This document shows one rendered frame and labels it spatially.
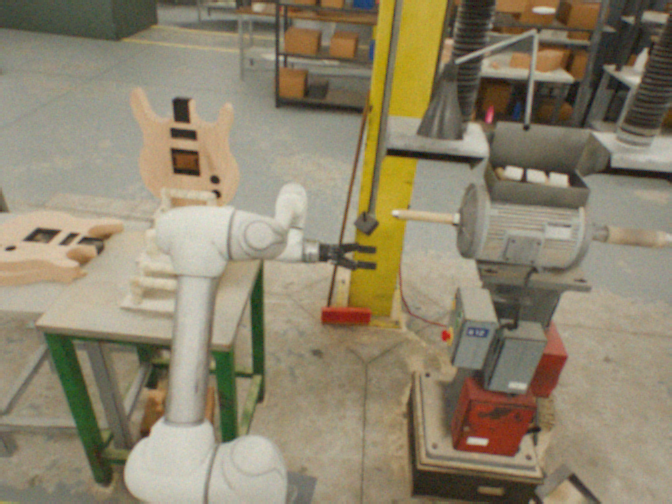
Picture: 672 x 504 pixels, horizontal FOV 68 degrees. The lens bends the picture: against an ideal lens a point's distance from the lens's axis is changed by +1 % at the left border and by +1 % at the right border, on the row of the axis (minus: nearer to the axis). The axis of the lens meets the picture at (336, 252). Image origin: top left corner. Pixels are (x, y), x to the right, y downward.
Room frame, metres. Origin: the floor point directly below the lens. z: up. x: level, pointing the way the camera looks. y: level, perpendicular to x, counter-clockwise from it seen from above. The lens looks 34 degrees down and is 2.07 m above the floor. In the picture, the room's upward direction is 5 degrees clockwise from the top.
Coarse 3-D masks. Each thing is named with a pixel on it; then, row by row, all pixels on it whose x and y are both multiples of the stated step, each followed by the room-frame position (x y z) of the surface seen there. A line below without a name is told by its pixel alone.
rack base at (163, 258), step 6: (144, 252) 1.43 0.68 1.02; (162, 252) 1.44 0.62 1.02; (138, 258) 1.39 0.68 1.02; (144, 258) 1.39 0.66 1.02; (150, 258) 1.39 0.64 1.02; (156, 258) 1.40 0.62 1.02; (162, 258) 1.40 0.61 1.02; (168, 258) 1.40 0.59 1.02; (138, 264) 1.37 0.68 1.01; (138, 270) 1.37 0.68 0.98; (156, 276) 1.37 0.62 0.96; (162, 276) 1.37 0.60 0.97; (168, 276) 1.37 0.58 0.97; (174, 276) 1.37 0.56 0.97
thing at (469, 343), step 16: (464, 288) 1.25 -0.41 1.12; (480, 288) 1.25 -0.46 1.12; (464, 304) 1.17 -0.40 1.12; (480, 304) 1.18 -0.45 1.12; (448, 320) 1.24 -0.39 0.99; (464, 320) 1.11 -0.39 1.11; (480, 320) 1.10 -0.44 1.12; (496, 320) 1.11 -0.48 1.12; (464, 336) 1.10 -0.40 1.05; (480, 336) 1.10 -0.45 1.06; (464, 352) 1.10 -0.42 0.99; (480, 352) 1.10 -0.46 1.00; (480, 368) 1.10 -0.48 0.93
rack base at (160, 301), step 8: (152, 288) 1.33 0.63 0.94; (128, 296) 1.28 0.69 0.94; (144, 296) 1.28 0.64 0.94; (152, 296) 1.29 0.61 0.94; (160, 296) 1.29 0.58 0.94; (168, 296) 1.29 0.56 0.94; (128, 304) 1.24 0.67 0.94; (144, 304) 1.24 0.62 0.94; (152, 304) 1.25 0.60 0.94; (160, 304) 1.25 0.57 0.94; (168, 304) 1.25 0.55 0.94; (152, 312) 1.22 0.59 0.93; (160, 312) 1.22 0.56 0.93; (168, 312) 1.22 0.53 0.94
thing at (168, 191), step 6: (162, 192) 1.56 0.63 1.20; (168, 192) 1.55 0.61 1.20; (174, 192) 1.55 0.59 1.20; (180, 192) 1.55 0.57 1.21; (186, 192) 1.56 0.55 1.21; (192, 192) 1.56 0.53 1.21; (198, 192) 1.56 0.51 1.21; (204, 192) 1.56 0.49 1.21; (186, 198) 1.56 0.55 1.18; (192, 198) 1.55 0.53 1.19; (198, 198) 1.55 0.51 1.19; (204, 198) 1.55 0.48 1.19; (210, 198) 1.55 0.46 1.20
